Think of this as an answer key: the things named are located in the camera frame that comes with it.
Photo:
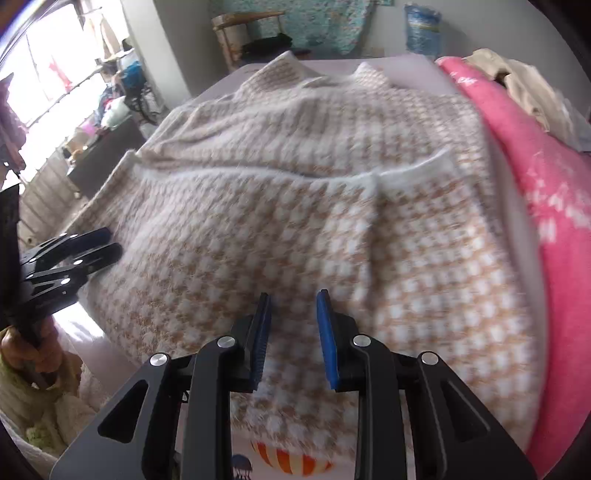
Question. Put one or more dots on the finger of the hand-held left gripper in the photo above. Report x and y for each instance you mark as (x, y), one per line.
(90, 239)
(104, 255)

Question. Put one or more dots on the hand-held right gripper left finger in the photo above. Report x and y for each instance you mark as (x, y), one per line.
(261, 341)

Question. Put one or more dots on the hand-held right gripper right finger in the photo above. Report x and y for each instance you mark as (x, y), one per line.
(325, 341)

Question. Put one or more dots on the fuzzy houndstooth cardigan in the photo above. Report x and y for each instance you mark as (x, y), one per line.
(300, 207)

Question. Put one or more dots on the person's left forearm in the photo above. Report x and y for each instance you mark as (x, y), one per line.
(46, 415)

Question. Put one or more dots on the person's left hand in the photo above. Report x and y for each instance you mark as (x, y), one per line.
(44, 355)

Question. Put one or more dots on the metal window railing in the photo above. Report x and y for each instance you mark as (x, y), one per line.
(46, 184)

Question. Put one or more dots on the dark cabinet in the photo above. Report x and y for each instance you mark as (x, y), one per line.
(108, 147)

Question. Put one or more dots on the pink hanging garment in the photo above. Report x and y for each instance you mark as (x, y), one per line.
(60, 71)

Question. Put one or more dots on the wooden chair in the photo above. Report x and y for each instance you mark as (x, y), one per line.
(228, 37)

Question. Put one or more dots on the black bag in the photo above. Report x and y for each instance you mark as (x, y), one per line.
(268, 45)

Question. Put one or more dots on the pink blanket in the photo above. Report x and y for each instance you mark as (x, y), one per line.
(554, 207)

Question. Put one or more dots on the floral hanging cloth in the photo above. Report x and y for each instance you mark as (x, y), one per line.
(332, 23)

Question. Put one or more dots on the blue water bottle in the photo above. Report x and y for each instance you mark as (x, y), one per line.
(422, 30)

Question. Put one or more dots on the beige cloth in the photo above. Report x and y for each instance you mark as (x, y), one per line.
(531, 87)

